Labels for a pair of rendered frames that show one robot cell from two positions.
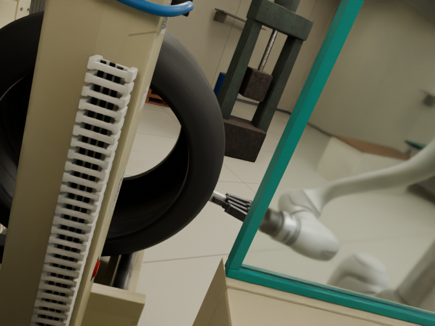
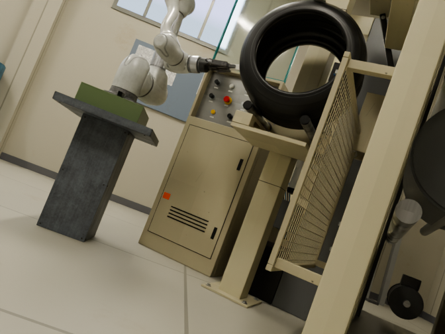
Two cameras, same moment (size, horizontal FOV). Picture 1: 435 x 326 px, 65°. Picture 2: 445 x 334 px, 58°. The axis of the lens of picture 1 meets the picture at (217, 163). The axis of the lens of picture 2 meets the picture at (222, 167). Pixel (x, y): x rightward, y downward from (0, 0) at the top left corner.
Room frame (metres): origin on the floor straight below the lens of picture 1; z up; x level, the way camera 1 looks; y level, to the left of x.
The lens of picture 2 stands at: (2.41, 1.22, 0.43)
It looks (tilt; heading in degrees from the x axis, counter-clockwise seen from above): 5 degrees up; 215
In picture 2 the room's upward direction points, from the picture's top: 21 degrees clockwise
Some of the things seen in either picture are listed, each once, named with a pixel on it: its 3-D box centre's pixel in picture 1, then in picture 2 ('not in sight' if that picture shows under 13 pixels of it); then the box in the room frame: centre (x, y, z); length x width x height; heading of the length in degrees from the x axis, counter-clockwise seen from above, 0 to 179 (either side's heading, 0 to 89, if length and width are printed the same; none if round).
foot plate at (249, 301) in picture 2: not in sight; (232, 292); (0.47, 0.20, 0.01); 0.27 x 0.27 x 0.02; 11
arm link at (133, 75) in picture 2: not in sight; (133, 75); (1.00, -0.58, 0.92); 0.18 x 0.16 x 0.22; 11
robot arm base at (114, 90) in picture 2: not in sight; (122, 96); (1.03, -0.56, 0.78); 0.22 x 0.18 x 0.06; 45
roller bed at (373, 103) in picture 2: not in sight; (373, 129); (0.43, 0.60, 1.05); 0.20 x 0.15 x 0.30; 11
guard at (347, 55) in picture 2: not in sight; (326, 185); (0.88, 0.64, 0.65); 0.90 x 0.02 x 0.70; 11
